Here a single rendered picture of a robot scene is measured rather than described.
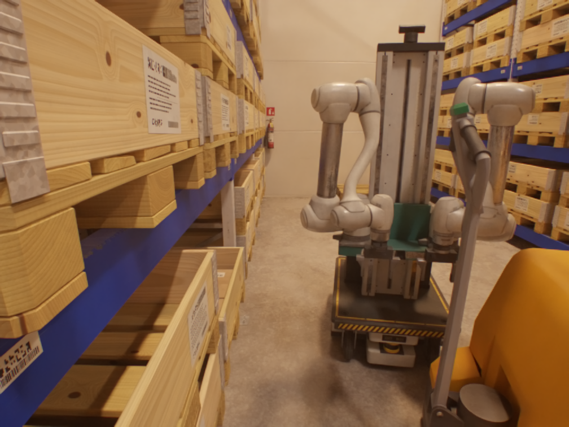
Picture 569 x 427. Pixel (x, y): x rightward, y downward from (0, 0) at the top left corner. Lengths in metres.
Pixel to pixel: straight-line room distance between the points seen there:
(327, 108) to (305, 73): 4.69
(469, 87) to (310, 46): 4.80
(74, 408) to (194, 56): 1.01
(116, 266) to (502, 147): 1.58
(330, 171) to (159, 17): 0.96
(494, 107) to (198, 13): 1.24
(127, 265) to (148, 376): 0.20
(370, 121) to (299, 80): 4.66
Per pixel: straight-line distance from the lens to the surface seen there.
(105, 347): 1.09
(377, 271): 2.16
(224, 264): 2.12
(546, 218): 4.23
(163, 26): 1.22
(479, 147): 0.90
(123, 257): 0.67
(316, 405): 1.89
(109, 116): 0.51
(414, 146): 1.99
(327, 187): 1.66
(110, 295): 0.63
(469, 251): 1.11
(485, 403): 1.45
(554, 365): 1.23
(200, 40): 1.18
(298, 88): 6.18
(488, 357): 1.60
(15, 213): 0.35
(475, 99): 1.70
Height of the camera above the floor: 1.37
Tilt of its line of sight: 15 degrees down
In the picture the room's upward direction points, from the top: straight up
